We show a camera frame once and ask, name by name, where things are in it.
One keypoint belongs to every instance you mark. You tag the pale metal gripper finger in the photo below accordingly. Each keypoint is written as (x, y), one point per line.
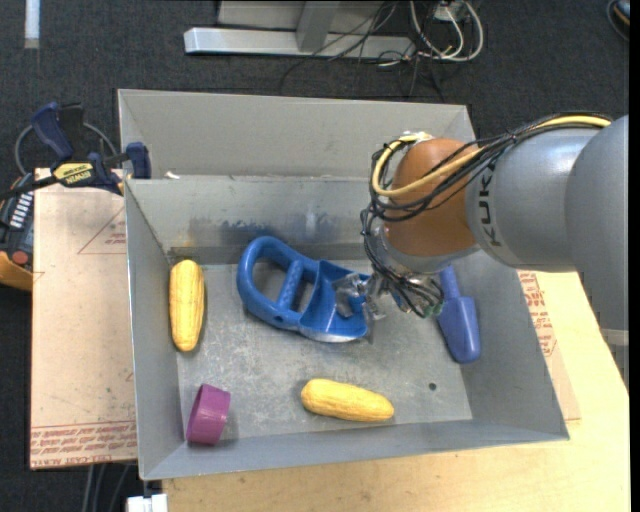
(370, 327)
(346, 296)

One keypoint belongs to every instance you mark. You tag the large blue plastic scoop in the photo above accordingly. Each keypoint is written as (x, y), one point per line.
(320, 310)

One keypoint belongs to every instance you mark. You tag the yellow toy corn cob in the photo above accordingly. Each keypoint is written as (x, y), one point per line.
(347, 400)
(186, 305)

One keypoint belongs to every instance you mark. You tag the small blue toy shovel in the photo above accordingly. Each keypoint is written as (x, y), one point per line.
(462, 325)

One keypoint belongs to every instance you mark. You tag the grey metal bin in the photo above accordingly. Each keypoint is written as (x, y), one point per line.
(280, 370)

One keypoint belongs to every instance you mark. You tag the purple plastic cup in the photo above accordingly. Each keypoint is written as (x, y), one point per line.
(207, 415)

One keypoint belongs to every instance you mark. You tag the brown cardboard board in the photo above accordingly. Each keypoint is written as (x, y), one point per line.
(80, 320)

